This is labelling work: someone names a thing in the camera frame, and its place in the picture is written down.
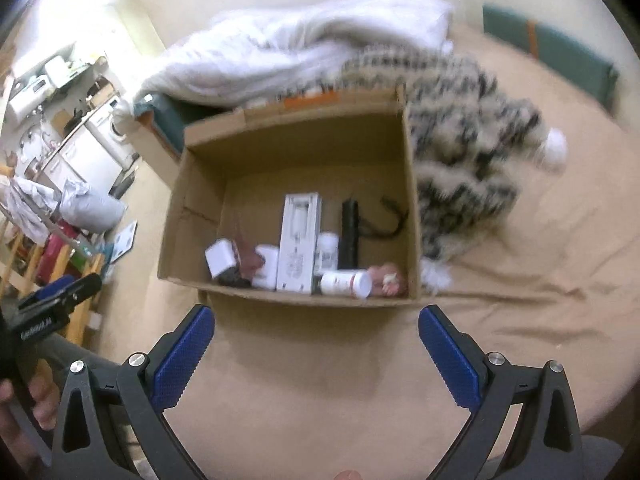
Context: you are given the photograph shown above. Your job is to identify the white water heater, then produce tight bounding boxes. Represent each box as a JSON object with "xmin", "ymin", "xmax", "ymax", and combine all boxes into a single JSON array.
[{"xmin": 7, "ymin": 77, "xmax": 51, "ymax": 116}]

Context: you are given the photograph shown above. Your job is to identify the white earbuds case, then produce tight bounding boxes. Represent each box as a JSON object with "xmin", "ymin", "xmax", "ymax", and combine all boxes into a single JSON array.
[{"xmin": 252, "ymin": 244, "xmax": 280, "ymax": 290}]

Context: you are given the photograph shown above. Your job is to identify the small white pill bottle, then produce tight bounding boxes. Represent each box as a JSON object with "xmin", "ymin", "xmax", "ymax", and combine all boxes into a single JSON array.
[{"xmin": 314, "ymin": 231, "xmax": 339, "ymax": 276}]

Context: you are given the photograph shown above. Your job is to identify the white duvet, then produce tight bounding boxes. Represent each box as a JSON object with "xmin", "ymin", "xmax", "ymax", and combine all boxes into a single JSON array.
[{"xmin": 141, "ymin": 0, "xmax": 456, "ymax": 111}]

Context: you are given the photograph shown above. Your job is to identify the white bottle with red cap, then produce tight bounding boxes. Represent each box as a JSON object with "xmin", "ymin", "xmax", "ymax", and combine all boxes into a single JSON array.
[{"xmin": 320, "ymin": 269, "xmax": 373, "ymax": 300}]

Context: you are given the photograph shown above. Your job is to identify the teal cushion with orange trim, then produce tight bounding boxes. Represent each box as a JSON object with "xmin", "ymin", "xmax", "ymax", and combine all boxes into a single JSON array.
[{"xmin": 134, "ymin": 91, "xmax": 241, "ymax": 161}]

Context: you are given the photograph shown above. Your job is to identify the white charger adapter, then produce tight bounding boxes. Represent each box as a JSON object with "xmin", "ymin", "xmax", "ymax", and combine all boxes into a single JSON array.
[{"xmin": 205, "ymin": 240, "xmax": 238, "ymax": 278}]

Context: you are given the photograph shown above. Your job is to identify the small dark red item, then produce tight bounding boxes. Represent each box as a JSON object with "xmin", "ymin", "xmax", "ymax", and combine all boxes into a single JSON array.
[{"xmin": 235, "ymin": 237, "xmax": 266, "ymax": 281}]

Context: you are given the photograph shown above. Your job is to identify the grey white laundry bag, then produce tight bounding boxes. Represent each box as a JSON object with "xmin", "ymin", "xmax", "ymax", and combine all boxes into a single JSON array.
[{"xmin": 60, "ymin": 182, "xmax": 128, "ymax": 233}]

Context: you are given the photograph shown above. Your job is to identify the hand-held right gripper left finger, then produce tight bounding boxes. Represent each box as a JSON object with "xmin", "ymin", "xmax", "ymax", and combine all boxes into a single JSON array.
[{"xmin": 50, "ymin": 303, "xmax": 217, "ymax": 480}]

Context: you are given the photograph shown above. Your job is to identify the cardboard box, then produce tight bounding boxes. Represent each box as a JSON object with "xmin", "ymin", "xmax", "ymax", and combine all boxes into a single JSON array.
[{"xmin": 156, "ymin": 85, "xmax": 423, "ymax": 308}]

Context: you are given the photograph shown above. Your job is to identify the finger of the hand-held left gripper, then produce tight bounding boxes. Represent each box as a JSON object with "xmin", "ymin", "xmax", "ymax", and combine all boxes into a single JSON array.
[
  {"xmin": 50, "ymin": 272, "xmax": 103, "ymax": 311},
  {"xmin": 19, "ymin": 274, "xmax": 76, "ymax": 308}
]

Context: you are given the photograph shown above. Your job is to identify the person's left hand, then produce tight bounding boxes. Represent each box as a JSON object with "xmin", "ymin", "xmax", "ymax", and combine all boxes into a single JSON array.
[{"xmin": 0, "ymin": 362, "xmax": 62, "ymax": 480}]

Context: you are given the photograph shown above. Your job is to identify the white remote control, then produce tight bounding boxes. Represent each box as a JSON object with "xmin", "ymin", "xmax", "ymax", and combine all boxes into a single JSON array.
[{"xmin": 276, "ymin": 191, "xmax": 322, "ymax": 293}]

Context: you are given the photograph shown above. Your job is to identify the teal cushion with orange stripe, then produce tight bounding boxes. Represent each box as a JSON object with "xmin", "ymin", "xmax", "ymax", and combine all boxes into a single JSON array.
[{"xmin": 482, "ymin": 4, "xmax": 618, "ymax": 111}]

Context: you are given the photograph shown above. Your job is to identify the white kitchen counter cabinet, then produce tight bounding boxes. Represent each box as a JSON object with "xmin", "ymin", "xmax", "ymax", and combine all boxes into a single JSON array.
[{"xmin": 30, "ymin": 125, "xmax": 123, "ymax": 191}]

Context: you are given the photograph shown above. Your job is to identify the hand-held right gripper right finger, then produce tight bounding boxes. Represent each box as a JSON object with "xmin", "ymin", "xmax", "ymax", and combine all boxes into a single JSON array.
[{"xmin": 418, "ymin": 304, "xmax": 586, "ymax": 480}]

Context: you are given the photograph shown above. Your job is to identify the white washing machine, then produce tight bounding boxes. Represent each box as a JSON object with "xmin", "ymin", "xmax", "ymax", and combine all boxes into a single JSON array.
[{"xmin": 82, "ymin": 105, "xmax": 132, "ymax": 181}]

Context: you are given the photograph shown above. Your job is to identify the black patterned fluffy blanket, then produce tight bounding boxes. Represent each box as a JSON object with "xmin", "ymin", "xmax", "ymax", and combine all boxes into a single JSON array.
[{"xmin": 280, "ymin": 47, "xmax": 568, "ymax": 293}]

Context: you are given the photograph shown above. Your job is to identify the bathroom scale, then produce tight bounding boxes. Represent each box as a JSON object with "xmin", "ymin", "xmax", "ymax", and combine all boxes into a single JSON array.
[{"xmin": 107, "ymin": 220, "xmax": 138, "ymax": 265}]

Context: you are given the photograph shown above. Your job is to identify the hanging pale clothes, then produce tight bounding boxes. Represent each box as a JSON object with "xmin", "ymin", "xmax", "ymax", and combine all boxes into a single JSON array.
[{"xmin": 0, "ymin": 175, "xmax": 66, "ymax": 241}]

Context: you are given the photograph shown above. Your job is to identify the small pink patterned box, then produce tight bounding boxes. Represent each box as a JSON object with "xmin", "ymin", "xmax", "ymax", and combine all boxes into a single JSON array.
[{"xmin": 370, "ymin": 262, "xmax": 407, "ymax": 295}]

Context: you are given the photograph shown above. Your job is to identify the black flashlight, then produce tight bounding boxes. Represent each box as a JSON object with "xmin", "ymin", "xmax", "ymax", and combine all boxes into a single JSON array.
[{"xmin": 337, "ymin": 195, "xmax": 410, "ymax": 270}]

